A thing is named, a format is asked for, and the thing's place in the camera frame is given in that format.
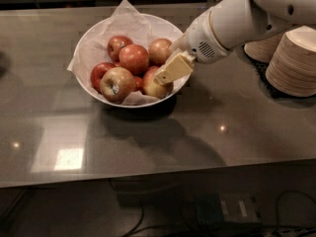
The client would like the dark red apple left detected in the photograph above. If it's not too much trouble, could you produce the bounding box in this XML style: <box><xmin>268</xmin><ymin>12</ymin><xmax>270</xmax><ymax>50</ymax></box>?
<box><xmin>90</xmin><ymin>62</ymin><xmax>116</xmax><ymax>92</ymax></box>

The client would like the dark power box on floor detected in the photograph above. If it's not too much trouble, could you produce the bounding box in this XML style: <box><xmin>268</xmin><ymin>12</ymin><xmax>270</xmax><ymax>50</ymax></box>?
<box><xmin>195</xmin><ymin>193</ymin><xmax>262</xmax><ymax>226</ymax></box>

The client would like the red apple centre top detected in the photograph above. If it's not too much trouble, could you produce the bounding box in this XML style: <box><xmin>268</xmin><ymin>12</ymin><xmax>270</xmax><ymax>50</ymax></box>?
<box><xmin>118</xmin><ymin>44</ymin><xmax>149</xmax><ymax>75</ymax></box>

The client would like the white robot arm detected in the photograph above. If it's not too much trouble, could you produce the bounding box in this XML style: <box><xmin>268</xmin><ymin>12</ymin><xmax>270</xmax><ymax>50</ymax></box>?
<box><xmin>155</xmin><ymin>0</ymin><xmax>316</xmax><ymax>85</ymax></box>

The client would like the stack of paper plates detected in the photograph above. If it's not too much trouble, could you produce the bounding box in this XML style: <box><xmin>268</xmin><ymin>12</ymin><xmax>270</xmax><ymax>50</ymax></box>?
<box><xmin>244</xmin><ymin>34</ymin><xmax>283</xmax><ymax>63</ymax></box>
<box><xmin>266</xmin><ymin>26</ymin><xmax>316</xmax><ymax>97</ymax></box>

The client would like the front stack of paper plates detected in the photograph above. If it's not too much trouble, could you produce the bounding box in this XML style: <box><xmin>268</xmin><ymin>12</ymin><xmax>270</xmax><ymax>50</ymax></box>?
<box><xmin>266</xmin><ymin>26</ymin><xmax>316</xmax><ymax>97</ymax></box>

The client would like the red yellow apple back right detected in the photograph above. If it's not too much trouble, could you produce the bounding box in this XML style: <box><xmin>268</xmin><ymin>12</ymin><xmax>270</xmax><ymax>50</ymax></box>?
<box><xmin>148</xmin><ymin>39</ymin><xmax>171</xmax><ymax>65</ymax></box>

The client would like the rear stack of paper plates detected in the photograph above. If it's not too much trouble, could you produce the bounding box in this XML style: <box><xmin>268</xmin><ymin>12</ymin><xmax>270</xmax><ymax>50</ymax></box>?
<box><xmin>244</xmin><ymin>34</ymin><xmax>283</xmax><ymax>63</ymax></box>

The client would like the white paper liner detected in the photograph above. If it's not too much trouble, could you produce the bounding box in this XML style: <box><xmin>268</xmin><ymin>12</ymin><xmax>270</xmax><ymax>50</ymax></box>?
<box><xmin>66</xmin><ymin>0</ymin><xmax>192</xmax><ymax>107</ymax></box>

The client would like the white ceramic bowl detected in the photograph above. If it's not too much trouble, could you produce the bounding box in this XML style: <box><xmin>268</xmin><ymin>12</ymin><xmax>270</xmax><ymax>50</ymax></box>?
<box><xmin>68</xmin><ymin>14</ymin><xmax>190</xmax><ymax>109</ymax></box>

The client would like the red apple back left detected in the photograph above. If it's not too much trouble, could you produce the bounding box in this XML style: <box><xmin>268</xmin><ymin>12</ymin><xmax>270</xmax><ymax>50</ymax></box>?
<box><xmin>107</xmin><ymin>36</ymin><xmax>133</xmax><ymax>62</ymax></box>

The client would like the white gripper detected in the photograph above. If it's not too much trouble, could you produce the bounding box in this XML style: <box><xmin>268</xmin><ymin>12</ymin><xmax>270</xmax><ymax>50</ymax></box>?
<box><xmin>155</xmin><ymin>9</ymin><xmax>230</xmax><ymax>85</ymax></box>

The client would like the small red apple bottom middle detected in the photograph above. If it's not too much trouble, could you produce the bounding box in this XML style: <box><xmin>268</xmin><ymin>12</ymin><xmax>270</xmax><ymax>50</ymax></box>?
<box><xmin>134</xmin><ymin>76</ymin><xmax>143</xmax><ymax>92</ymax></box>

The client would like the black cable on floor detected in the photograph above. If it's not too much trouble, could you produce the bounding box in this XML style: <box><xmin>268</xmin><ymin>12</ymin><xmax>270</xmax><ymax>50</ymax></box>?
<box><xmin>121</xmin><ymin>190</ymin><xmax>316</xmax><ymax>237</ymax></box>

